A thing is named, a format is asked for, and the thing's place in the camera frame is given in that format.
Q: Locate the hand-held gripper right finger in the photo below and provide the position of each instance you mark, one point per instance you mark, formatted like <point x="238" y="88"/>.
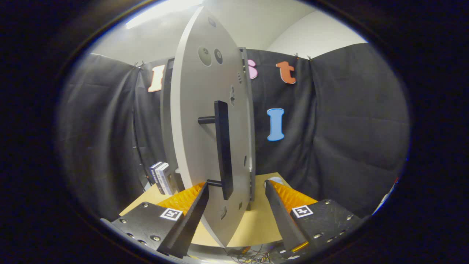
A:
<point x="285" y="220"/>

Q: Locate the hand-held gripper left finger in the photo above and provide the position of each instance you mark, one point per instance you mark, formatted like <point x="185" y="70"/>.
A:
<point x="188" y="223"/>

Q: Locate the white cabinet door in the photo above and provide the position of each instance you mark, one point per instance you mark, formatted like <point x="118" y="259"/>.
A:
<point x="194" y="128"/>

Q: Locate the pale round object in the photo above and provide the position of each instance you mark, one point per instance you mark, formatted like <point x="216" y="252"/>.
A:
<point x="276" y="180"/>

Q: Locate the dark blue book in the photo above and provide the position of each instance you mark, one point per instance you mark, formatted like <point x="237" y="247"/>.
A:
<point x="154" y="172"/>

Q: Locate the grey cabinet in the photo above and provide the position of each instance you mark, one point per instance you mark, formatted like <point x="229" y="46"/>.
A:
<point x="166" y="121"/>

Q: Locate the black backdrop cloth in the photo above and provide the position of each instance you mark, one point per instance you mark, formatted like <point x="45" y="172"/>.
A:
<point x="348" y="128"/>

